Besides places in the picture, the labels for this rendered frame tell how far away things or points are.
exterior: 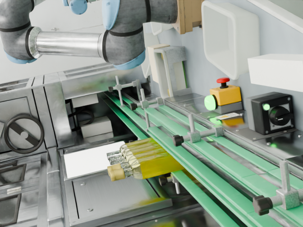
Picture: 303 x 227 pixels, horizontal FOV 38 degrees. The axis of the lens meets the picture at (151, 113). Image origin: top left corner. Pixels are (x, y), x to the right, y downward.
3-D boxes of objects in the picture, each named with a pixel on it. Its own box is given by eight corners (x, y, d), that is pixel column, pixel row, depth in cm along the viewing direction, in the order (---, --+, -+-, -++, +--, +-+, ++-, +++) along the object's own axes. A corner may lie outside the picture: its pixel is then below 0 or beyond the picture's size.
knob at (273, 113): (287, 122, 102) (296, 125, 99) (270, 127, 101) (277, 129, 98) (285, 103, 101) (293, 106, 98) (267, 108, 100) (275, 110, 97)
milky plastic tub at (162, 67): (180, 96, 195) (161, 100, 194) (171, 45, 191) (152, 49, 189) (192, 101, 179) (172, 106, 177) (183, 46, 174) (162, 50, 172)
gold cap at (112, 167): (120, 170, 150) (107, 173, 149) (119, 161, 149) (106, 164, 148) (122, 175, 147) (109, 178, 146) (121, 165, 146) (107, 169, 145)
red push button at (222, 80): (215, 89, 133) (213, 78, 133) (227, 87, 134) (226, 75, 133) (220, 91, 129) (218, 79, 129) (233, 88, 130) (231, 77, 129)
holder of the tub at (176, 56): (183, 107, 196) (166, 111, 195) (172, 45, 191) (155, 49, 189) (195, 113, 180) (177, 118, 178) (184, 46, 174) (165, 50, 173)
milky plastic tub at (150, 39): (152, 46, 234) (136, 49, 232) (158, 26, 213) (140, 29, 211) (161, 76, 230) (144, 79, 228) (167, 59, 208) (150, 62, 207)
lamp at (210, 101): (213, 107, 134) (204, 110, 134) (211, 93, 133) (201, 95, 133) (218, 110, 130) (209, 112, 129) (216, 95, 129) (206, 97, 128)
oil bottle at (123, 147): (173, 146, 173) (120, 159, 168) (171, 132, 171) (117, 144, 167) (177, 149, 167) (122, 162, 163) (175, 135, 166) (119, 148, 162)
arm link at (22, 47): (137, 34, 143) (-10, 28, 157) (141, 74, 151) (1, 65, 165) (147, 19, 153) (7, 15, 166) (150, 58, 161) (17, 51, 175)
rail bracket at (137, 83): (152, 99, 241) (112, 108, 236) (146, 69, 237) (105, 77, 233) (154, 101, 236) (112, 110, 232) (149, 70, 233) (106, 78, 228)
